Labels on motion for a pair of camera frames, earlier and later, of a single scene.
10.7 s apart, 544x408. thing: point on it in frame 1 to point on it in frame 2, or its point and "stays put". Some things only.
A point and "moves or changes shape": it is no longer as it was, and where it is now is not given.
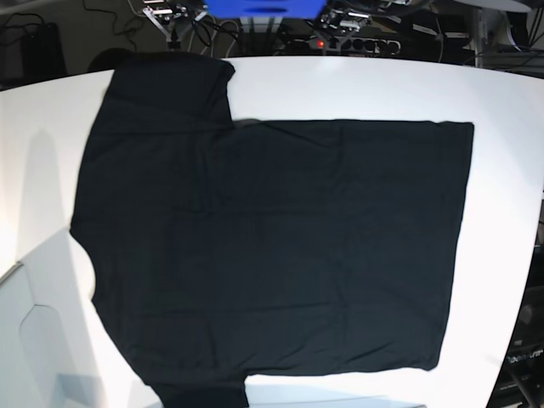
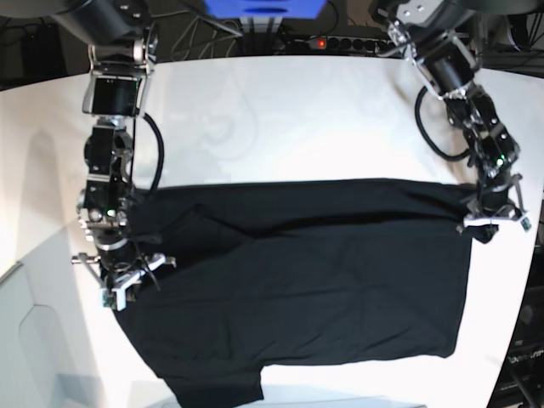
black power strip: x=348 y=45 stays put
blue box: x=265 y=8 stays put
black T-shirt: x=226 y=249 moves or changes shape
